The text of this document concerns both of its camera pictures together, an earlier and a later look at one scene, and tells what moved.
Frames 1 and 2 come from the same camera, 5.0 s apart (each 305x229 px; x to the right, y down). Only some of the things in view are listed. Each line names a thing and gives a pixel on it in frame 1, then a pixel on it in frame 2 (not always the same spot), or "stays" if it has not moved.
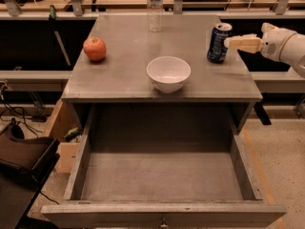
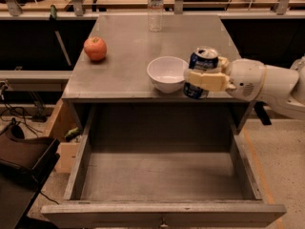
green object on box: x=71 y=134 stays
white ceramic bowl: x=168 y=73 stays
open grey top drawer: x=160 y=166 stays
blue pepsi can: x=216 y=50 -> x=201 y=58
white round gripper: x=273 y=45 -> x=245 y=77
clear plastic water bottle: x=154 y=8 stays
